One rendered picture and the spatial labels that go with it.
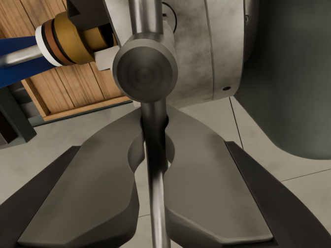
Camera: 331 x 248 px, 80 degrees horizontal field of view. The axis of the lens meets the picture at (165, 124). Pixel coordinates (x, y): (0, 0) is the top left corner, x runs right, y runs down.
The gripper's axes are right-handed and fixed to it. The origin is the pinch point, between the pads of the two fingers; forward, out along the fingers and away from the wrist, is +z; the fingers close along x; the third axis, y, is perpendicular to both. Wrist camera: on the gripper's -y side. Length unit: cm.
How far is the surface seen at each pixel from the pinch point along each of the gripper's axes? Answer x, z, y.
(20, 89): -45, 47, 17
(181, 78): 2.3, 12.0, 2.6
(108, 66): -9.2, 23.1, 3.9
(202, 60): 4.4, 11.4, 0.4
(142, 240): -36, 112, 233
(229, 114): 48, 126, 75
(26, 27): -35, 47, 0
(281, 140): 15.3, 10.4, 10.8
